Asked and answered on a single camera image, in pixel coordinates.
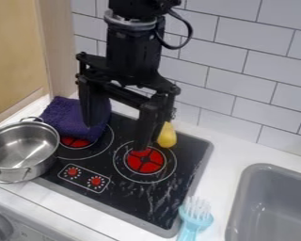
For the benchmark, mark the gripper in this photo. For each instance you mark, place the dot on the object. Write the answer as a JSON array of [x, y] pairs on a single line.
[[132, 59]]

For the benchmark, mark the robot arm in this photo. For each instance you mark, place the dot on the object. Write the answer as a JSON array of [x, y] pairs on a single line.
[[136, 6]]

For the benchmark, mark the blue cloth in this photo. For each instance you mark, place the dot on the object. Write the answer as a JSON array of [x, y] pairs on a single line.
[[65, 117]]

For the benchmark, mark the silver pot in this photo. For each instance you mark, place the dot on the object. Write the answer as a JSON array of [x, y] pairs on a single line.
[[20, 150]]

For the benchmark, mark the yellow toy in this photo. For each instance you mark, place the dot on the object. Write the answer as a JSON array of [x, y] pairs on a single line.
[[167, 136]]

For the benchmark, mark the toy stove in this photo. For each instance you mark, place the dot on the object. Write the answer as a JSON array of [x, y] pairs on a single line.
[[128, 175]]

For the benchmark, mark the light blue brush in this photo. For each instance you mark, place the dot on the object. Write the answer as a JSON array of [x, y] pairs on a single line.
[[195, 218]]

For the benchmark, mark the toy sink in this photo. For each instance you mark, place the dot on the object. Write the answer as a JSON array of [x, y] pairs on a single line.
[[270, 204]]

